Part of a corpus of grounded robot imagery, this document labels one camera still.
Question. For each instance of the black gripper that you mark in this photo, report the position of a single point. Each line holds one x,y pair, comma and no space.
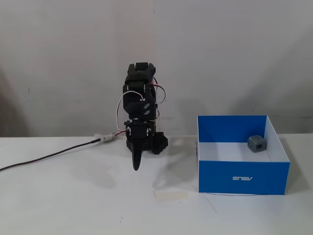
138,133

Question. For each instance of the gray block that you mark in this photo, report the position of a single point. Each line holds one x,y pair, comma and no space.
256,144

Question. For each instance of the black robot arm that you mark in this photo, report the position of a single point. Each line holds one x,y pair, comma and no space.
138,98

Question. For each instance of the blue and white cardboard box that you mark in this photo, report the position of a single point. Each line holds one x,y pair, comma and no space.
242,176

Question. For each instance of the white tape wad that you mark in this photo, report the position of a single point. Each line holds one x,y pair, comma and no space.
106,137

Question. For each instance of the clear tape strip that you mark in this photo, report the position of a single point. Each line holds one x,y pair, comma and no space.
171,195

